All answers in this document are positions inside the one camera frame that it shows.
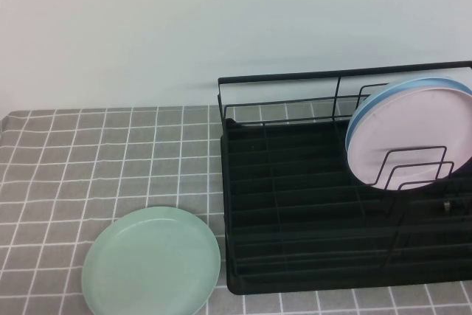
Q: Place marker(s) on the light blue round plate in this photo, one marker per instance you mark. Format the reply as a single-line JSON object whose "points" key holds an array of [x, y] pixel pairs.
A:
{"points": [[416, 80]]}

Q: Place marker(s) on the grey white-grid tablecloth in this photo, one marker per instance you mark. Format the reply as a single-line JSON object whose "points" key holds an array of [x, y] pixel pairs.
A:
{"points": [[73, 163]]}

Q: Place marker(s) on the pink round plate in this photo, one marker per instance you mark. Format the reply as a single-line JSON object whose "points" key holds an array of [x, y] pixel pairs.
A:
{"points": [[405, 134]]}

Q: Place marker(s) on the pale green round plate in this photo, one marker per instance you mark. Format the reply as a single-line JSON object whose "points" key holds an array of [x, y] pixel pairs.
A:
{"points": [[147, 263]]}

